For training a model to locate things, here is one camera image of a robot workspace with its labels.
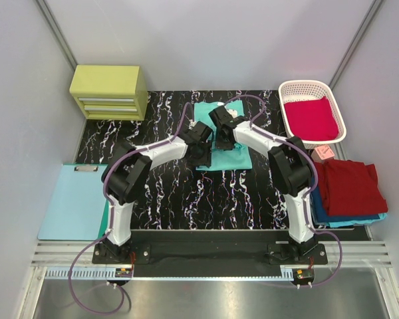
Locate teal t shirt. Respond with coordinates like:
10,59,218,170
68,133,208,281
194,102,252,171

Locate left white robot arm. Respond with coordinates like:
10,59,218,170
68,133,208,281
101,122,213,263

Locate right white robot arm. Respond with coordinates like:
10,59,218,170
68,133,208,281
209,106,318,264

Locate white plastic laundry basket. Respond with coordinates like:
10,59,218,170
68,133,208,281
278,80,346,149

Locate magenta shirt in basket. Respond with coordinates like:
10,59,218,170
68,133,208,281
285,96,338,142

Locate pink paper card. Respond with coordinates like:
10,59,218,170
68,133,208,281
312,145,335,163

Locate yellow drawer cabinet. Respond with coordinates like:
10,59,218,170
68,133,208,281
69,64,148,121

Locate dark red folded shirt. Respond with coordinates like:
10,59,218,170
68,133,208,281
315,159,388,217

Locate green clipboard with paper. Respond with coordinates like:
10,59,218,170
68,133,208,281
37,164,106,241

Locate light blue folded shirt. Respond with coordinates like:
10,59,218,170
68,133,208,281
326,213,387,228

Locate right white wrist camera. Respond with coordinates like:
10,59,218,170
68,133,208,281
226,109,239,118

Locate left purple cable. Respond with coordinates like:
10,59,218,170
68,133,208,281
68,102,194,313

